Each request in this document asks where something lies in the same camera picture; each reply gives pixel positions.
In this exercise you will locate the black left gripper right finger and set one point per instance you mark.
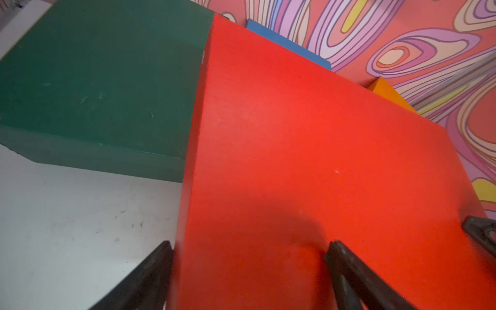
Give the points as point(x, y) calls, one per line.
point(355, 285)

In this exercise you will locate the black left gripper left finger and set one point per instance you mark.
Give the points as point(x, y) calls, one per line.
point(145, 287)

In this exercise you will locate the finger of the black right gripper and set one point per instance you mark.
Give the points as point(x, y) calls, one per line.
point(482, 230)

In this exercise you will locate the red shoebox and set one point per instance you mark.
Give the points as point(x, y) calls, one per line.
point(285, 157)

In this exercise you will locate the orange shoebox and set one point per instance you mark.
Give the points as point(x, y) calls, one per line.
point(382, 88)

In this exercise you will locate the green shoebox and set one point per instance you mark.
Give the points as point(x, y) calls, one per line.
point(106, 86)

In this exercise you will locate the blue shoebox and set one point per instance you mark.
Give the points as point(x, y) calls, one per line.
point(286, 43)

